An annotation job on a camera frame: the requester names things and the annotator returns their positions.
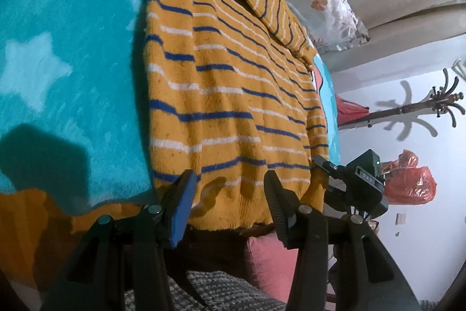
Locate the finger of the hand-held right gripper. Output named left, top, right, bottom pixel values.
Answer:
left=313, top=155, right=348, bottom=185

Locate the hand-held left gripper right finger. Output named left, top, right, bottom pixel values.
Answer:
left=264, top=171, right=423, bottom=311

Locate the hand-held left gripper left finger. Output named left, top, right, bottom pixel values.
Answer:
left=39, top=170, right=199, bottom=311

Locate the yellow striped sweater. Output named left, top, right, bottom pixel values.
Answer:
left=144, top=0, right=330, bottom=231

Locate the large red plastic bag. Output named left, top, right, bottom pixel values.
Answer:
left=380, top=150, right=437, bottom=205

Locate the pink cushion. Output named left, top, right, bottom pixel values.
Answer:
left=245, top=233, right=337, bottom=304

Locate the small red plastic bag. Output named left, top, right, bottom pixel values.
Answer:
left=335, top=95, right=370, bottom=127

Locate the wooden coat rack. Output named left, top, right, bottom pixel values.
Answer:
left=338, top=68, right=466, bottom=131

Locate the grey knit cloth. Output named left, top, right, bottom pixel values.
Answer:
left=124, top=269, right=288, bottom=311

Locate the orange bed sheet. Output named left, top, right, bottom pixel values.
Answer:
left=0, top=187, right=146, bottom=293

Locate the teal star-print blanket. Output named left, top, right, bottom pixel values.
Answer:
left=0, top=0, right=341, bottom=217

